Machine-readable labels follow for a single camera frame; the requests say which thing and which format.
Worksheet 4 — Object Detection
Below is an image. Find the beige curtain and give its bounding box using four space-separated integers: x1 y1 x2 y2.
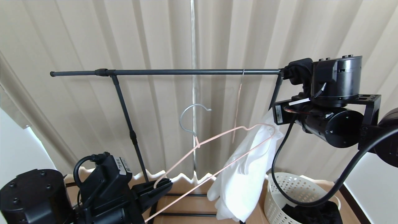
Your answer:
0 0 398 187

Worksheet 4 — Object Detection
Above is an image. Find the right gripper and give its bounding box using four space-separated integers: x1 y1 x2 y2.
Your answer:
272 98 365 148

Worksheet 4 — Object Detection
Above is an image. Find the black clothes rack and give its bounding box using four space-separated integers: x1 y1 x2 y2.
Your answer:
50 68 285 224

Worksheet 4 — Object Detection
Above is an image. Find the white printed t-shirt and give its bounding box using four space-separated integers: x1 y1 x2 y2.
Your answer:
206 109 284 222

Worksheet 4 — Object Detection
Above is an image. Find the pink clothes hanger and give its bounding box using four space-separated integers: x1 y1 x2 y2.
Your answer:
231 69 246 144
144 103 276 223

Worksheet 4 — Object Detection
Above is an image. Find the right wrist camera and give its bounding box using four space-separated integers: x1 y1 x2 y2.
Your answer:
281 58 314 94

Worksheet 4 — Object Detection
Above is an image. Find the black garment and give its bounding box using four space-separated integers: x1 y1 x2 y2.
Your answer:
281 200 344 224

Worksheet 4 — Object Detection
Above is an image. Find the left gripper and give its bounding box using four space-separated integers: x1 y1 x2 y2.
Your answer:
82 178 173 224

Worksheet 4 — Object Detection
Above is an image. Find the white laundry basket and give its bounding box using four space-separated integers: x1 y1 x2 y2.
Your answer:
264 172 342 224

